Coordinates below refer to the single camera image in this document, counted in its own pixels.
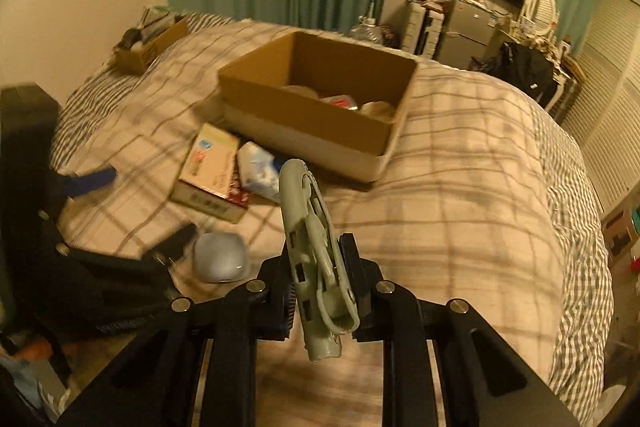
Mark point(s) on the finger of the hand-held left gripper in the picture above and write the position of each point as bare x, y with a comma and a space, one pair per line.
95, 181
172, 244

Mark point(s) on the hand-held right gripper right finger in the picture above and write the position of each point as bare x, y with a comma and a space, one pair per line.
352, 277

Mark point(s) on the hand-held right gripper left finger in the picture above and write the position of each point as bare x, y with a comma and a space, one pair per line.
272, 289

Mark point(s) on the pale green plastic clip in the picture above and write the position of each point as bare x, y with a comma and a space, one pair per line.
300, 227

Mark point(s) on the large cardboard box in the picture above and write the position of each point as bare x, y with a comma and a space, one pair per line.
300, 132

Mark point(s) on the grey rounded case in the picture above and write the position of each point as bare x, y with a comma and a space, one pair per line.
220, 257

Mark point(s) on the flat printed carton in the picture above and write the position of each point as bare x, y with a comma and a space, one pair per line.
207, 167

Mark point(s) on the white blue tissue packet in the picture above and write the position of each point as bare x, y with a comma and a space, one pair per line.
260, 172

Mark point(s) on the plaid blanket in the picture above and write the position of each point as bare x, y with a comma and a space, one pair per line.
460, 187

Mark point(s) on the small cardboard box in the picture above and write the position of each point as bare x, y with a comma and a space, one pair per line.
150, 49

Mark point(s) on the beige item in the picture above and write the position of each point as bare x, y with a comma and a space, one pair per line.
377, 111

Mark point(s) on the red packet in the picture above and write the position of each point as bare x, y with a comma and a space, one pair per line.
342, 102

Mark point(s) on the white round item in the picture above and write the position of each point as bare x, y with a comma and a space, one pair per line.
300, 91

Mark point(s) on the grey gingham bedsheet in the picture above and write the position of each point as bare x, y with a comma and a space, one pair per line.
575, 257

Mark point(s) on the clear water bottle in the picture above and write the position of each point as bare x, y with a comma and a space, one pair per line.
367, 32

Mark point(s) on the white storage rack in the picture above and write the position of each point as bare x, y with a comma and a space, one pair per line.
420, 29

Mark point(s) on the black bag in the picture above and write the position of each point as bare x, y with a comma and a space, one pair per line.
525, 69

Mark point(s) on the silver small fridge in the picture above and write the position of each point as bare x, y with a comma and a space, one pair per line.
467, 32

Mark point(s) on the white vanity table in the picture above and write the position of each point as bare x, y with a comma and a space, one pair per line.
565, 79

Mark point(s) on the white slatted closet doors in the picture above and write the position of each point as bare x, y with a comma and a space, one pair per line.
610, 97

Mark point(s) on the white oval vanity mirror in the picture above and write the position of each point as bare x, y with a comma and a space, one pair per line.
542, 7

